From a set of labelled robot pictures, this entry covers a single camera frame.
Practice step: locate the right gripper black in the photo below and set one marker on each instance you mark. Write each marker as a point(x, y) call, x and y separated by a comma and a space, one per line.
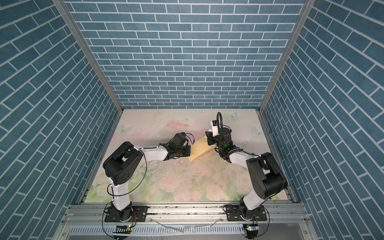
point(210, 138)

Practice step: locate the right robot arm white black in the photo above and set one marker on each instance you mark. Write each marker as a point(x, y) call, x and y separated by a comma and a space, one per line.
point(267, 178)

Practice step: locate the right aluminium corner post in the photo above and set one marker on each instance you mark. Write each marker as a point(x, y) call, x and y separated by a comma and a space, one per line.
point(304, 14)

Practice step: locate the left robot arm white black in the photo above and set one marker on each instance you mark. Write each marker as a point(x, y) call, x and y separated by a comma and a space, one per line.
point(121, 165)

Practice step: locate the controller board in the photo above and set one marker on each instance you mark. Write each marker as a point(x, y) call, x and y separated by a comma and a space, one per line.
point(123, 230)
point(252, 227)

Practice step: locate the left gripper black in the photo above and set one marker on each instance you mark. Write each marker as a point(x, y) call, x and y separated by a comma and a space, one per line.
point(188, 150)

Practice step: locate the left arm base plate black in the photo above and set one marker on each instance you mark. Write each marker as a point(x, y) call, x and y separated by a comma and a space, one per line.
point(131, 213)

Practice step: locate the aluminium corner post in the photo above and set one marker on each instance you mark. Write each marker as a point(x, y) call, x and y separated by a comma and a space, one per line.
point(304, 14)
point(77, 34)

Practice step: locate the left aluminium corner post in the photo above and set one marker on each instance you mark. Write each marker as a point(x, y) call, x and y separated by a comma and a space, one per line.
point(77, 34)

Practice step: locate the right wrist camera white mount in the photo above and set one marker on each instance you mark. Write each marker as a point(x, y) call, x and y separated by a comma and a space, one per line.
point(215, 128)

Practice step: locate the right controller board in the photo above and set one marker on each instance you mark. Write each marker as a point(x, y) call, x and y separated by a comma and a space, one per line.
point(252, 227)

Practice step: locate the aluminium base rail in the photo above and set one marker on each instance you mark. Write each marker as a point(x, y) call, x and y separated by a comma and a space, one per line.
point(223, 212)

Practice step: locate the left controller board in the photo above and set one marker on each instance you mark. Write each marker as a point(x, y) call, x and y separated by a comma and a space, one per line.
point(123, 230)

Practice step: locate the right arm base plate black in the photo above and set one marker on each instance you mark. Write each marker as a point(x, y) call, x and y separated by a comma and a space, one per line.
point(236, 213)

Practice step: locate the white slotted cable duct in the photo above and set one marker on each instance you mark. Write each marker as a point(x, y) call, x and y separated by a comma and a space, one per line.
point(158, 230)

